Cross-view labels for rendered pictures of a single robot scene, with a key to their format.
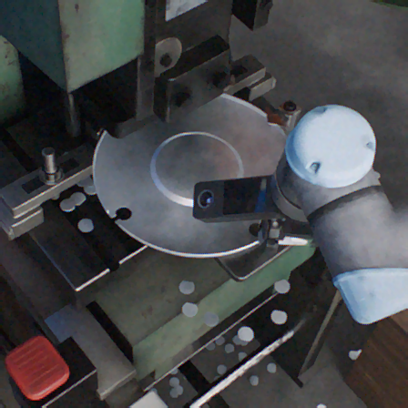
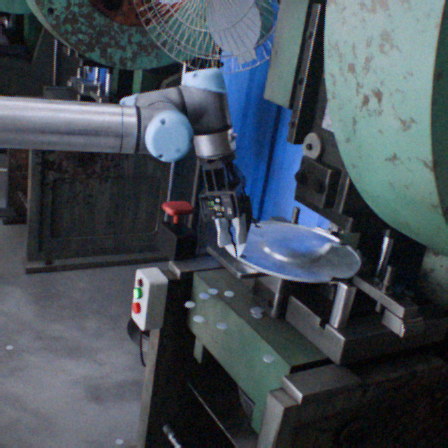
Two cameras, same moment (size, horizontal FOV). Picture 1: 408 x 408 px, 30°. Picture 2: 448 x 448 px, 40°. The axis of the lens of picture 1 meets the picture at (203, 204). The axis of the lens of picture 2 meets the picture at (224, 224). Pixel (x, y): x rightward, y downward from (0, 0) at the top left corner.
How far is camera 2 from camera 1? 1.45 m
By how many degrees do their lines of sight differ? 79
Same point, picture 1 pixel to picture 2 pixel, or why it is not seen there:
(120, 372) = (180, 267)
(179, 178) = (282, 241)
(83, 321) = (214, 264)
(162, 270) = (243, 289)
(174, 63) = (313, 156)
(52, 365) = (176, 207)
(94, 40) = (276, 77)
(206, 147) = (308, 252)
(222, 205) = not seen: hidden behind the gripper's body
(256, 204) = not seen: hidden behind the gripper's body
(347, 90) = not seen: outside the picture
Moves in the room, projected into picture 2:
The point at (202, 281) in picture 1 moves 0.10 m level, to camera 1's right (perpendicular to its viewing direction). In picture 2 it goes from (232, 300) to (219, 321)
